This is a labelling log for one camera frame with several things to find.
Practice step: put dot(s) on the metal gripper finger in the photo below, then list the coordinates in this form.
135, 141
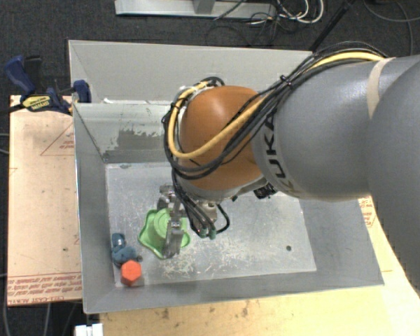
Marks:
165, 201
173, 241

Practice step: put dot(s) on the green cup on wavy base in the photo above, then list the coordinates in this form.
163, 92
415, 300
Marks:
157, 227

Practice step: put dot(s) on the orange hexagonal block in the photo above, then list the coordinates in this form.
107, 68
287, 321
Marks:
130, 271

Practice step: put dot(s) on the blue toy animal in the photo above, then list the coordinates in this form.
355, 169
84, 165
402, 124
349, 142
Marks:
122, 252

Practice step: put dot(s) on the grey metal bin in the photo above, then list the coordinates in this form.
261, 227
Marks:
259, 236

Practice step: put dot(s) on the brown cardboard board red print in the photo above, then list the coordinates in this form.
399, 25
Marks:
42, 201

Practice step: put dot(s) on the black cylinder on white bracket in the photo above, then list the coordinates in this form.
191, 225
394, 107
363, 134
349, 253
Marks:
264, 192

